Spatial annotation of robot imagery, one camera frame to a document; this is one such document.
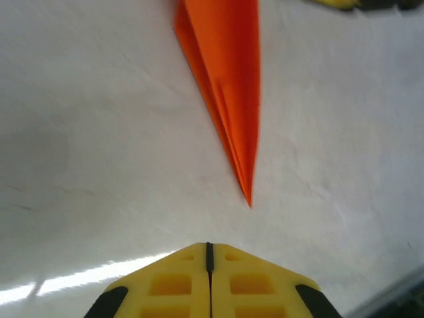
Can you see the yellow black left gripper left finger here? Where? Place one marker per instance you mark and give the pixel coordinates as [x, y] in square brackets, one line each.
[172, 285]

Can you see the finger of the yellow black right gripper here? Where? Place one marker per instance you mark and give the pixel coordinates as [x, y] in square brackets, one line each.
[334, 3]

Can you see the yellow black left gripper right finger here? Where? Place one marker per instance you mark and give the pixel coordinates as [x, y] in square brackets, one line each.
[251, 285]

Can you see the orange cloth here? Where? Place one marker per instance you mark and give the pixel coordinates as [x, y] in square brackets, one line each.
[228, 66]

